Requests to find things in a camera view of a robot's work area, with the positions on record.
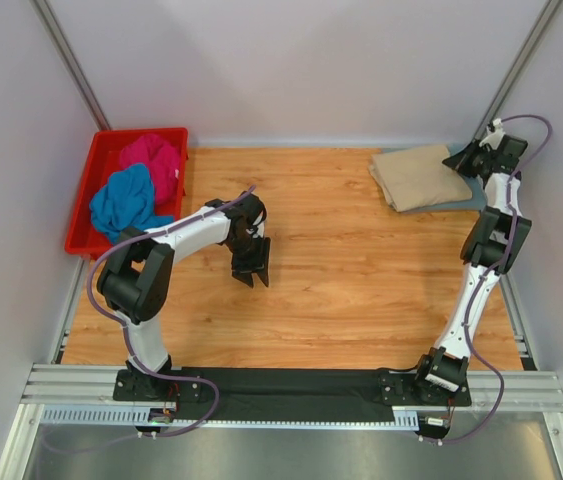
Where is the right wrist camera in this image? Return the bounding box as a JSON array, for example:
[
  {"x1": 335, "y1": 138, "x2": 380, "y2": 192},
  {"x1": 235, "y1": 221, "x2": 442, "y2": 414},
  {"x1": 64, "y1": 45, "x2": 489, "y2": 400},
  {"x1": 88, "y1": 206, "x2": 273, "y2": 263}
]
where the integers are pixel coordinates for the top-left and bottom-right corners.
[{"x1": 478, "y1": 118, "x2": 528, "y2": 167}]

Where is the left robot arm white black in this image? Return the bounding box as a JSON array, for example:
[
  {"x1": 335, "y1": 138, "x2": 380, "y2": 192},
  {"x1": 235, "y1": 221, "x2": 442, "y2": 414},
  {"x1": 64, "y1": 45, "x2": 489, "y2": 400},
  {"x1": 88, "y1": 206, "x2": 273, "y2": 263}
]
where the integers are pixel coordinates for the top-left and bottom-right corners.
[{"x1": 96, "y1": 192, "x2": 271, "y2": 401}]

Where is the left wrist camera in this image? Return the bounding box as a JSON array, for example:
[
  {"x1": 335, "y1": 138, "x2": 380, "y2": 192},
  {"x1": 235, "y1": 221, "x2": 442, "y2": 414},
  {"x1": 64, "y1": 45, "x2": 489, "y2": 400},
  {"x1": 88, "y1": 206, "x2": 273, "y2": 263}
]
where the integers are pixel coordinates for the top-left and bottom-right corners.
[{"x1": 229, "y1": 194, "x2": 267, "y2": 238}]

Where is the corner aluminium post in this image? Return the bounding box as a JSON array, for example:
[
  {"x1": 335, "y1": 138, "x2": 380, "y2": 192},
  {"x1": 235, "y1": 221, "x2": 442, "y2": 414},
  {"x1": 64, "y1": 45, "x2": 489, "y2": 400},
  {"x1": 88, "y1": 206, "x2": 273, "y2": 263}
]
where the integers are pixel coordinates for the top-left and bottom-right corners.
[
  {"x1": 30, "y1": 0, "x2": 111, "y2": 131},
  {"x1": 473, "y1": 0, "x2": 563, "y2": 138}
]

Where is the red plastic bin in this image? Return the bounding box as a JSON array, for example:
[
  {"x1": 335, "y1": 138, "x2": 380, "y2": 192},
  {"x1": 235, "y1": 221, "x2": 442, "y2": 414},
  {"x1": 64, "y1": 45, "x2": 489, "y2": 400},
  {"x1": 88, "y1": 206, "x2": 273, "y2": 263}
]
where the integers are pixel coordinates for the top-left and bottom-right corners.
[{"x1": 65, "y1": 127, "x2": 188, "y2": 259}]

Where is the left corner aluminium post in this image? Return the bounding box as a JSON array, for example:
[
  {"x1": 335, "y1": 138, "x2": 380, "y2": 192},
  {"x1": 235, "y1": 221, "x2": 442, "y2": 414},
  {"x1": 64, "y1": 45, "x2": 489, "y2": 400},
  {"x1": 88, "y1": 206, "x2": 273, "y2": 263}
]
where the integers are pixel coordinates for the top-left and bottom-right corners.
[{"x1": 30, "y1": 0, "x2": 111, "y2": 131}]

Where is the white slotted cable duct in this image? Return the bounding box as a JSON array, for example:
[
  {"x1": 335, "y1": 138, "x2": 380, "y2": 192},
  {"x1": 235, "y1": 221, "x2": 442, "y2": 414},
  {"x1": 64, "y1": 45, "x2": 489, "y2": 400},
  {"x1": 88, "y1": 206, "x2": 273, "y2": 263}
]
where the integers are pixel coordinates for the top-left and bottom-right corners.
[{"x1": 40, "y1": 405, "x2": 419, "y2": 431}]

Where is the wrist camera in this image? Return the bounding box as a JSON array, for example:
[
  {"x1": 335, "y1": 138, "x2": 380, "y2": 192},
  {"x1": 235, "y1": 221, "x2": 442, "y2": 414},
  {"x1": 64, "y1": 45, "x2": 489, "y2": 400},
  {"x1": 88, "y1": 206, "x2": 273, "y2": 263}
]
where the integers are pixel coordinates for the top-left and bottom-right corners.
[
  {"x1": 478, "y1": 118, "x2": 528, "y2": 167},
  {"x1": 229, "y1": 194, "x2": 267, "y2": 238}
]

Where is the crumpled magenta t shirt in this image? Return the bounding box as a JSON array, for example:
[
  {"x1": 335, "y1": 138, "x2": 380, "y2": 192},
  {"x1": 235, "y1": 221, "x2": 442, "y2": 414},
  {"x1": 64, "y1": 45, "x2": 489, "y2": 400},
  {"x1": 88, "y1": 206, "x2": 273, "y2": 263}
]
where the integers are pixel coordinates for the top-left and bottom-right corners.
[{"x1": 119, "y1": 133, "x2": 182, "y2": 206}]

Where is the folded grey-blue t shirt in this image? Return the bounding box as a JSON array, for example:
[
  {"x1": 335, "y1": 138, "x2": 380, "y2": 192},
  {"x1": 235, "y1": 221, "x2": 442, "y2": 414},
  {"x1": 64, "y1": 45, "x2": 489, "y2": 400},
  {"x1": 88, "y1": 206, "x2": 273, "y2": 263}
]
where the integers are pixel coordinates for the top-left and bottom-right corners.
[{"x1": 379, "y1": 142, "x2": 487, "y2": 216}]

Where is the right corner aluminium post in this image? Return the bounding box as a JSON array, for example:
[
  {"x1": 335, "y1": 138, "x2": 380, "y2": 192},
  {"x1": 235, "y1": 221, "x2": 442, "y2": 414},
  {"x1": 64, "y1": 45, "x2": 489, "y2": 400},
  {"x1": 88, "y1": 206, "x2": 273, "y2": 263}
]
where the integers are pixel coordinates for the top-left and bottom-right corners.
[{"x1": 473, "y1": 0, "x2": 563, "y2": 138}]

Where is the aluminium frame rail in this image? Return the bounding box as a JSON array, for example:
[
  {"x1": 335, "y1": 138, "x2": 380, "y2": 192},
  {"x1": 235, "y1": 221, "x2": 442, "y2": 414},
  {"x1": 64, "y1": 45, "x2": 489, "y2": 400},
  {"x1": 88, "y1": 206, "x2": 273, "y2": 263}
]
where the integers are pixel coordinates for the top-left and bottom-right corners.
[{"x1": 0, "y1": 364, "x2": 563, "y2": 479}]

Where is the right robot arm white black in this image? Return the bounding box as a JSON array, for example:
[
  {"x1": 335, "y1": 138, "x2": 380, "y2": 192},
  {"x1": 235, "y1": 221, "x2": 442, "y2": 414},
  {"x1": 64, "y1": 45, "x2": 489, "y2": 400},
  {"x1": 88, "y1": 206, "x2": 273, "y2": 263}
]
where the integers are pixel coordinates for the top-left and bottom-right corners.
[{"x1": 414, "y1": 134, "x2": 532, "y2": 400}]

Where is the beige t shirt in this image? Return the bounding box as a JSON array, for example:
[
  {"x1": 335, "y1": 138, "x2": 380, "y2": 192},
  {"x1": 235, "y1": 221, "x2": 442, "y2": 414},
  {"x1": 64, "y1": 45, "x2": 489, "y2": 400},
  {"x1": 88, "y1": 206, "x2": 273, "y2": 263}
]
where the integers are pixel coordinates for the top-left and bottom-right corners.
[{"x1": 368, "y1": 143, "x2": 472, "y2": 213}]

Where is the crumpled blue t shirt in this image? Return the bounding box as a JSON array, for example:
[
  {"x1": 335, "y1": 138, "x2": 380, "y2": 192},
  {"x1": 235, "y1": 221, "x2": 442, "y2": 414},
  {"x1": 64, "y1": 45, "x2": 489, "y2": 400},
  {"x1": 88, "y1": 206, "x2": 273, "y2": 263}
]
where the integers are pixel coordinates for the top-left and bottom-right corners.
[{"x1": 89, "y1": 164, "x2": 174, "y2": 244}]

